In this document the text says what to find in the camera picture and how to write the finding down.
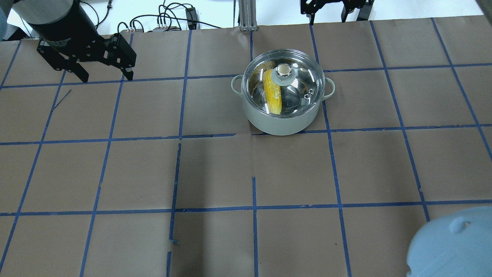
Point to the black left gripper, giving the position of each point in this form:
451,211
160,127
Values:
62,26

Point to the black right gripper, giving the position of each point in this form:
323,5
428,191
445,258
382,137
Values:
335,6

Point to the glass pot lid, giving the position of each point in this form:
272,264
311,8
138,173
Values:
302,81

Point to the yellow corn cob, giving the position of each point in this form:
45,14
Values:
271,89

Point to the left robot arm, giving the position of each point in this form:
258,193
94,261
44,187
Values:
36,12

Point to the pale green cooking pot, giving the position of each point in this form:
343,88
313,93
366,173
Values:
272,125

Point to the black power adapter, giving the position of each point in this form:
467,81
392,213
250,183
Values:
192,18

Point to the aluminium frame post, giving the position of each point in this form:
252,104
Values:
247,15

